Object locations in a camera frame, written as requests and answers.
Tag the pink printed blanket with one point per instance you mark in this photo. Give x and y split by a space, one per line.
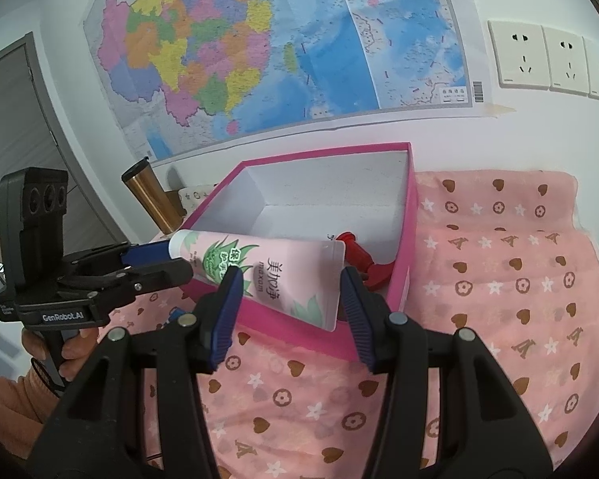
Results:
504 309

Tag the white wall socket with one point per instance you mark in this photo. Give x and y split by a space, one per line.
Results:
569 62
521 57

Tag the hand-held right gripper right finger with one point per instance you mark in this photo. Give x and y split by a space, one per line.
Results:
354 314

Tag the colourful wall map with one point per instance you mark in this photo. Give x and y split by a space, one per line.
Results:
289 45

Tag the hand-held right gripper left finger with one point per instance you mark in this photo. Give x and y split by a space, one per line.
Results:
227 314

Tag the beige masking tape piece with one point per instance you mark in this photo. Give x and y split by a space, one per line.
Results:
500 109

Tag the grey door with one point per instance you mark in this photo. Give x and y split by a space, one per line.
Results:
25 149

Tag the gold thermos bottle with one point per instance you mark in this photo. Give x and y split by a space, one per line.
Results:
152 197

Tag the red plastic clamp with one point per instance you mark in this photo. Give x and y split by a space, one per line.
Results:
364 257

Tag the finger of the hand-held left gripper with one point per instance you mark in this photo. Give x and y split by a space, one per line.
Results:
164 274
144 253

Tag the pink cream tube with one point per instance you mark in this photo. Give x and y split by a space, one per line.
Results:
274 269

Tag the pink cardboard box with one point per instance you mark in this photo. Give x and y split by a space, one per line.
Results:
329 194

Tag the person's left hand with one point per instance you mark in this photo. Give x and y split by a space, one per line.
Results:
77 347

